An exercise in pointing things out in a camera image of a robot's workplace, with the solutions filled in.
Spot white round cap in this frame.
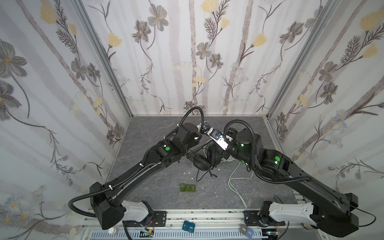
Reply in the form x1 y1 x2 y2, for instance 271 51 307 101
108 227 119 235

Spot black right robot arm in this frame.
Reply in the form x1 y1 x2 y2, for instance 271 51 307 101
213 120 367 238

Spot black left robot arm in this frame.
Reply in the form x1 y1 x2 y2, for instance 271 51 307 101
68 107 204 230

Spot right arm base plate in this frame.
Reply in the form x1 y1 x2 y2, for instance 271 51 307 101
243 210 286 228

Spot green plastic block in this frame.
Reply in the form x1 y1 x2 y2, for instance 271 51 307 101
180 184 197 193

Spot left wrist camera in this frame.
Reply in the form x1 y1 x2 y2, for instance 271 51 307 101
198 122 211 135

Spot aluminium frame rail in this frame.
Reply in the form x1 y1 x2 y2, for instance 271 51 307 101
76 209 332 240

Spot grey blue tag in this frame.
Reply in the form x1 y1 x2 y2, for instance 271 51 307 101
240 224 254 239

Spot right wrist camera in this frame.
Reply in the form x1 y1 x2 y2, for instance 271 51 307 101
207 128 234 150

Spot white cable duct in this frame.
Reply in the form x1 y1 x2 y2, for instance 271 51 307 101
88 229 249 240

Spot black headphone cable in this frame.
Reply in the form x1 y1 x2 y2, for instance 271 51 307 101
187 139 221 183

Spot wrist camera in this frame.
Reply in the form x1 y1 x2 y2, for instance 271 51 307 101
207 128 234 150
198 122 211 135

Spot blue square tag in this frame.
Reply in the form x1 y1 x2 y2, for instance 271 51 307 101
182 221 196 233

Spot black blue headphones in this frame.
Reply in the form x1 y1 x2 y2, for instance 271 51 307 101
193 144 223 171

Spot small circuit board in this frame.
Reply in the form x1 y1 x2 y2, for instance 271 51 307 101
140 229 154 238

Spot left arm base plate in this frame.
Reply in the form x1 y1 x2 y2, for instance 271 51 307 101
124 211 167 228

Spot mint green headphones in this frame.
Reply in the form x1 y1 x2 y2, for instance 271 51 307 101
204 148 236 163

